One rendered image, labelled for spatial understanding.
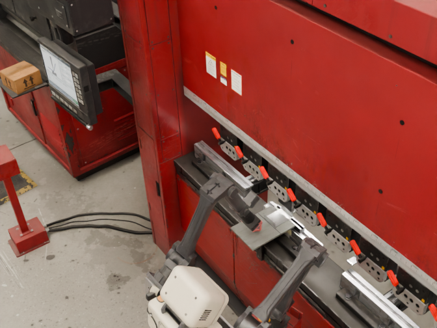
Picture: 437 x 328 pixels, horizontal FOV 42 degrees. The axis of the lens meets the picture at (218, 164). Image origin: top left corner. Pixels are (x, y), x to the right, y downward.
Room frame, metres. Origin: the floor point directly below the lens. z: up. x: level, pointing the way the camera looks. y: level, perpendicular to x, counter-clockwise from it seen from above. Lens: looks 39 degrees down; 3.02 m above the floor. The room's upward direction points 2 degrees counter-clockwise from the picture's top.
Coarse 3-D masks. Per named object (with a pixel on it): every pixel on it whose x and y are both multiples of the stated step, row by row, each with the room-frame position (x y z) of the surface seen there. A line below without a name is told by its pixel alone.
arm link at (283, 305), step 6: (300, 246) 1.48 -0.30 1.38; (324, 252) 1.44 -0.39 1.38; (324, 258) 1.42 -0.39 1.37; (312, 264) 1.42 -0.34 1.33; (318, 264) 1.42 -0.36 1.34; (306, 270) 1.43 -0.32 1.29; (300, 276) 1.43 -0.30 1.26; (300, 282) 1.44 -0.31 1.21; (294, 288) 1.43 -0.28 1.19; (288, 294) 1.43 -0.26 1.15; (294, 294) 1.45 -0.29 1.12; (282, 300) 1.43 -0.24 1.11; (288, 300) 1.42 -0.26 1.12; (282, 306) 1.42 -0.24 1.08; (288, 306) 1.43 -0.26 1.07; (276, 312) 1.43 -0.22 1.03; (282, 312) 1.41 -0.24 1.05; (276, 318) 1.42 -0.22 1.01
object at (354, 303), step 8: (344, 288) 1.64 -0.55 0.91; (336, 296) 1.61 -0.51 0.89; (344, 296) 1.59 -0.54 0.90; (352, 296) 1.59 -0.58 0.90; (344, 304) 1.57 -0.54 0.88; (352, 304) 1.55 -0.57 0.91; (360, 304) 1.55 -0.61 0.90; (360, 312) 1.50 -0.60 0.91; (368, 312) 1.50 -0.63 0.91; (368, 320) 1.46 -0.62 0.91; (376, 320) 1.46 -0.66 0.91
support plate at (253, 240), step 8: (272, 208) 2.08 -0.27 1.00; (240, 224) 1.98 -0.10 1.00; (264, 224) 1.97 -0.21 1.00; (288, 224) 1.97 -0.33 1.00; (240, 232) 1.92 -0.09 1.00; (248, 232) 1.92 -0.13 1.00; (256, 232) 1.92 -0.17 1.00; (264, 232) 1.92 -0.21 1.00; (272, 232) 1.91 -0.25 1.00; (280, 232) 1.91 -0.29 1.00; (248, 240) 1.87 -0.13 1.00; (256, 240) 1.87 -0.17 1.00; (264, 240) 1.86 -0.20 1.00; (256, 248) 1.82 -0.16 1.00
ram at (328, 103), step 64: (192, 0) 2.59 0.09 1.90; (256, 0) 2.19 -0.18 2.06; (192, 64) 2.63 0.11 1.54; (256, 64) 2.18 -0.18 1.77; (320, 64) 1.87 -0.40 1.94; (384, 64) 1.63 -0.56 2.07; (256, 128) 2.18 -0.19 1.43; (320, 128) 1.84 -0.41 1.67; (384, 128) 1.59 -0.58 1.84; (384, 192) 1.54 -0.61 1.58
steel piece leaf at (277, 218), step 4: (280, 208) 2.08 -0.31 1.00; (276, 212) 2.05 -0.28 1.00; (280, 212) 2.05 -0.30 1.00; (284, 212) 2.05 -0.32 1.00; (264, 216) 2.02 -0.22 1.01; (268, 216) 2.02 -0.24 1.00; (272, 216) 2.02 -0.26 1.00; (276, 216) 2.02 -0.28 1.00; (280, 216) 2.02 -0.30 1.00; (284, 216) 2.02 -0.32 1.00; (288, 216) 2.02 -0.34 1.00; (268, 220) 1.99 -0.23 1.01; (272, 220) 1.99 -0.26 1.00; (276, 220) 1.99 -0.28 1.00; (280, 220) 1.99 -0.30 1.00; (284, 220) 1.99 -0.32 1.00; (272, 224) 1.96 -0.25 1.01; (276, 224) 1.97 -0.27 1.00; (280, 224) 1.97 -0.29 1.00
